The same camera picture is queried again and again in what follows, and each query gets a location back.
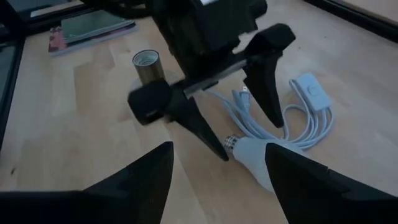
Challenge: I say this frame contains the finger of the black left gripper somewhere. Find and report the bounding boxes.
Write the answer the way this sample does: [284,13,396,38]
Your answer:
[242,23,296,128]
[127,79,229,162]

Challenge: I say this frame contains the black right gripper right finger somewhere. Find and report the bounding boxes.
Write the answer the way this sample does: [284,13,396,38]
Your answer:
[265,142,398,224]

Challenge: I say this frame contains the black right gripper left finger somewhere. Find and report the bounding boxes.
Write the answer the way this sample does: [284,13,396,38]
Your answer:
[0,141,174,224]

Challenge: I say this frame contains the brushed metal lamp socket base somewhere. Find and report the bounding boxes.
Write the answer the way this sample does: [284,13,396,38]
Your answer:
[132,49,166,86]

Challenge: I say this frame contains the white lightbulb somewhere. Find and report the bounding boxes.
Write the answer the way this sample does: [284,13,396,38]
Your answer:
[223,134,304,194]

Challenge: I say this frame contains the green notebook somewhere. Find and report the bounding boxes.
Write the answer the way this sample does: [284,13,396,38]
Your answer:
[60,9,136,44]
[48,22,137,57]

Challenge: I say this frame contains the white power cord with switch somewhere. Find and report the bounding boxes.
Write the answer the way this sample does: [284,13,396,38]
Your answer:
[203,72,335,151]

